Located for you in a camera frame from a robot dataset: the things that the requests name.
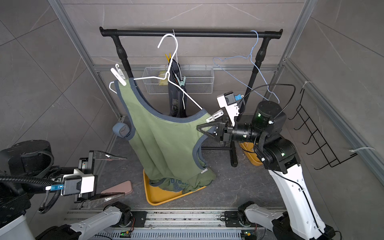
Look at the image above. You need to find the black wire wall rack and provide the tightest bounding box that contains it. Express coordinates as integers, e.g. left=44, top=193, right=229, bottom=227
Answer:
left=288, top=89, right=358, bottom=171

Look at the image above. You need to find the large yellow plastic tray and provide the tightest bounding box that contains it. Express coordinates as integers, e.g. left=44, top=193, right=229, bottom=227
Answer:
left=143, top=170, right=206, bottom=206

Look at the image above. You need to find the plain green tank top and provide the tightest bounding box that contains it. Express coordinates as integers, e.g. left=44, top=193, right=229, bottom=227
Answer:
left=114, top=79, right=216, bottom=187

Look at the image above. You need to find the white wire basket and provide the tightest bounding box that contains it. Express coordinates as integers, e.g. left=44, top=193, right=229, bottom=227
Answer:
left=142, top=67, right=215, bottom=95

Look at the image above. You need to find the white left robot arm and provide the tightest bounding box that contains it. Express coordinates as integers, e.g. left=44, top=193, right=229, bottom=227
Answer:
left=1, top=140, right=136, bottom=240

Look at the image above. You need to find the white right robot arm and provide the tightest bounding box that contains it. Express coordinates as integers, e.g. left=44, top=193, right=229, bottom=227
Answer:
left=197, top=101, right=336, bottom=240

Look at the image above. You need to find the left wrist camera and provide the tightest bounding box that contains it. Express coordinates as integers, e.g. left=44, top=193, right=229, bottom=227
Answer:
left=45, top=169, right=82, bottom=196

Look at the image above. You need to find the dark grey tank top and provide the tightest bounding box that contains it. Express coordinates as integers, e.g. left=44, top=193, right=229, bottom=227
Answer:
left=168, top=62, right=188, bottom=118

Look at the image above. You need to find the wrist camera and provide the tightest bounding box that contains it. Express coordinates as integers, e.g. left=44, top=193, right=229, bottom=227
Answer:
left=45, top=169, right=82, bottom=196
left=217, top=92, right=244, bottom=127

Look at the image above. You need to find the metal base rail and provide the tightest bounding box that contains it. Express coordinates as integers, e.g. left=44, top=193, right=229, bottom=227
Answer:
left=62, top=208, right=296, bottom=240

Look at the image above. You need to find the pink rectangular case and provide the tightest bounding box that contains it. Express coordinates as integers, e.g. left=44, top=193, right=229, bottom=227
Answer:
left=101, top=181, right=133, bottom=196

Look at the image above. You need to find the yellow item in basket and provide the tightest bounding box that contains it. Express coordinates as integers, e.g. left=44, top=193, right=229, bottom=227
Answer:
left=158, top=71, right=168, bottom=86

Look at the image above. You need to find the white clothespin middle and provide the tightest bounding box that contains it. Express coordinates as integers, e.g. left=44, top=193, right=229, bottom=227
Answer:
left=206, top=110, right=224, bottom=123

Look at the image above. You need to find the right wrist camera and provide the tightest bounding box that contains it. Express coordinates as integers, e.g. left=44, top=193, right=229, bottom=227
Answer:
left=217, top=92, right=244, bottom=127

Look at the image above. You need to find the light blue wire hanger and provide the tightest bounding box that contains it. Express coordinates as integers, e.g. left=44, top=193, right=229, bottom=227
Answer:
left=212, top=29, right=281, bottom=104

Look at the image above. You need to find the green printed tank top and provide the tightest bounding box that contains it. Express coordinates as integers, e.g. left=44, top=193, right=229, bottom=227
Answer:
left=149, top=178, right=205, bottom=194

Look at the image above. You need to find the black clothes rack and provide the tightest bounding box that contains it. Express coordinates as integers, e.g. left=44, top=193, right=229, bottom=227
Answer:
left=99, top=26, right=284, bottom=168

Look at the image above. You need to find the small yellow plastic tray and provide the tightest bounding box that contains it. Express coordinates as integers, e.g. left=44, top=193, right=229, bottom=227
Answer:
left=239, top=142, right=263, bottom=166

